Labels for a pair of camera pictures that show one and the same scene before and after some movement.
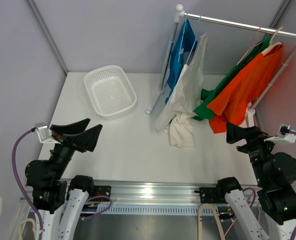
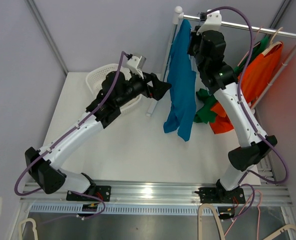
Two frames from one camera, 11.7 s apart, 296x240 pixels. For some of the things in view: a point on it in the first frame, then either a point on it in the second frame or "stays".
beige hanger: x=273 y=45 stays
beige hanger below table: x=200 y=223 stays
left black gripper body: x=62 y=152 to x=146 y=90
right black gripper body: x=257 y=147 to x=194 y=44
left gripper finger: x=76 y=127 to x=159 y=88
